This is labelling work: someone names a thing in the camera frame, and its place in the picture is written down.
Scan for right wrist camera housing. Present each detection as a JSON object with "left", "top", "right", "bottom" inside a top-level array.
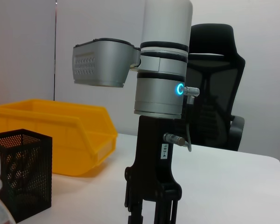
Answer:
[{"left": 72, "top": 37, "right": 142, "bottom": 89}]

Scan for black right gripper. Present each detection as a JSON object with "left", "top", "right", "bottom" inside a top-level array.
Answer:
[{"left": 124, "top": 115, "right": 183, "bottom": 224}]

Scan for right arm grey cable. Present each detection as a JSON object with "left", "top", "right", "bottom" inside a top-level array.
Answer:
[{"left": 163, "top": 85, "right": 201, "bottom": 153}]

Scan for black office chair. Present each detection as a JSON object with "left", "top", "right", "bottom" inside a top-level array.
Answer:
[{"left": 184, "top": 23, "right": 246, "bottom": 152}]

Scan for black mesh pen holder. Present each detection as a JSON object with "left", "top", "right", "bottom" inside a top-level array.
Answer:
[{"left": 0, "top": 128, "right": 53, "bottom": 224}]

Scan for yellow plastic bin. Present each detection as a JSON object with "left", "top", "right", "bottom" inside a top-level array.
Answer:
[{"left": 0, "top": 99, "right": 119, "bottom": 178}]

